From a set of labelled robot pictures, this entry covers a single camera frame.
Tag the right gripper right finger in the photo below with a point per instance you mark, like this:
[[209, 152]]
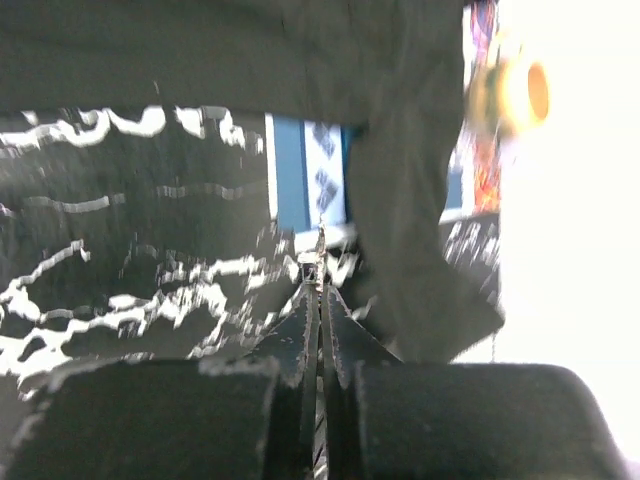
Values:
[[392, 420]]

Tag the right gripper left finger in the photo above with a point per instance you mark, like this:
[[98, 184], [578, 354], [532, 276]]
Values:
[[252, 418]]

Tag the black button shirt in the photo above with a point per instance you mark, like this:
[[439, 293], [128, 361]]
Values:
[[236, 54]]

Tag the blue patterned placemat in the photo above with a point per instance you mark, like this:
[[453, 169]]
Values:
[[320, 175]]

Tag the tan ceramic mug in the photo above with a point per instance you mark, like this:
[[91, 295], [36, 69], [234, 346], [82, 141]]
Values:
[[508, 97]]

